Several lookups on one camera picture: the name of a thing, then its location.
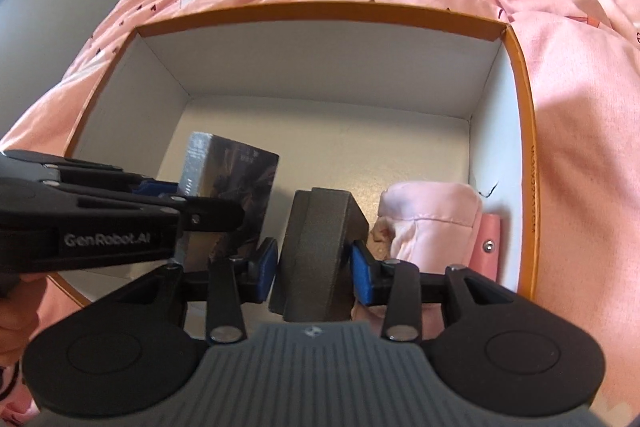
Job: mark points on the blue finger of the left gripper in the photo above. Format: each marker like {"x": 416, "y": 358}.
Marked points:
{"x": 148, "y": 187}

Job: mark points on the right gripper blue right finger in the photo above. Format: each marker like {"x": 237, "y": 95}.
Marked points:
{"x": 393, "y": 284}

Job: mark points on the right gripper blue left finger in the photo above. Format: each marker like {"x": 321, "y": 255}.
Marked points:
{"x": 232, "y": 281}

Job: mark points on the dark shrink-wrapped book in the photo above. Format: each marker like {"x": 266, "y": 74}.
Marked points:
{"x": 226, "y": 169}

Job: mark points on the dark grey box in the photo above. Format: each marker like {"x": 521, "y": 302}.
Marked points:
{"x": 313, "y": 281}

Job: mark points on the left human hand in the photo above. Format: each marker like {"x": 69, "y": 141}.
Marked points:
{"x": 19, "y": 316}

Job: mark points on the pink snap wallet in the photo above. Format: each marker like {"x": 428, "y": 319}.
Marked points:
{"x": 486, "y": 252}

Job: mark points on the orange cardboard box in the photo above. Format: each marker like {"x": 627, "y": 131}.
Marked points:
{"x": 350, "y": 95}

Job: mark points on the pink bed duvet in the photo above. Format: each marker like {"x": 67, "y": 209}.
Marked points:
{"x": 583, "y": 62}

